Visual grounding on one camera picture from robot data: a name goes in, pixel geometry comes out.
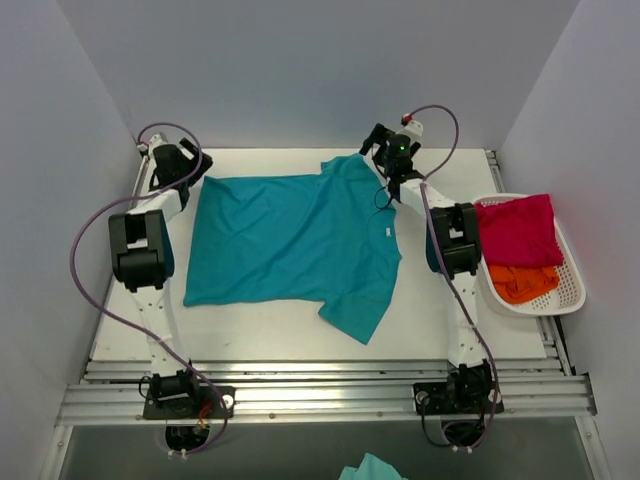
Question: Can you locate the white plastic basket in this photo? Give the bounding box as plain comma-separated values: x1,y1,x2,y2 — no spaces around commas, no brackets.
474,194,586,317

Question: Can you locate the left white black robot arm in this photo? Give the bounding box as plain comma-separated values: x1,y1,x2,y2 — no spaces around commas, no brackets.
108,133,212,420

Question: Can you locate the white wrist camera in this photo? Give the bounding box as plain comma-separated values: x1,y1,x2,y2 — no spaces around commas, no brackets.
398,114,424,141
136,132,168,156

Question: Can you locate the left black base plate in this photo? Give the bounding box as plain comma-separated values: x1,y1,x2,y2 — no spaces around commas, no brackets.
142,385,236,420

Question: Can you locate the teal t shirt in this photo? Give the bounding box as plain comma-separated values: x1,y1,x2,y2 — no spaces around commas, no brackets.
183,154,401,344

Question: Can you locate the aluminium rail frame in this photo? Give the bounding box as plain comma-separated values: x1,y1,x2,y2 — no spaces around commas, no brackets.
39,149,616,480

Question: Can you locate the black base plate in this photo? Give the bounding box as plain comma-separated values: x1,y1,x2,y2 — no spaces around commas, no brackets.
142,385,236,420
412,381,493,416

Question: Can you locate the black thin wire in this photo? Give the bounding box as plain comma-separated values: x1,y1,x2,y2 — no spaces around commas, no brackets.
373,184,396,214

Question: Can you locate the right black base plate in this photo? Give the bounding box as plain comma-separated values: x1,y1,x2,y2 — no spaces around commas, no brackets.
412,381,493,416

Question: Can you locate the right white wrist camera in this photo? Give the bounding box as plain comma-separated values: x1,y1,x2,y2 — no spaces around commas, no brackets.
398,114,424,141

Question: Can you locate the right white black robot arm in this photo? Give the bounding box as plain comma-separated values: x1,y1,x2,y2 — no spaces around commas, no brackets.
359,119,503,417

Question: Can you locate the light teal cloth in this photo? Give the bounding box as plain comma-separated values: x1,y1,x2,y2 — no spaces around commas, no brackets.
339,453,404,480

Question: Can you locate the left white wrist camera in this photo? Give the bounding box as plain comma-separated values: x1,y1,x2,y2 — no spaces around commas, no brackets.
136,132,168,156

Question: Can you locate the magenta t shirt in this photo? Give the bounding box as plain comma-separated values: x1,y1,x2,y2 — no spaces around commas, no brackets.
475,194,564,268

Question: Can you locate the orange t shirt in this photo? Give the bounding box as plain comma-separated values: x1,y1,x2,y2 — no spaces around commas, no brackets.
489,266,560,305

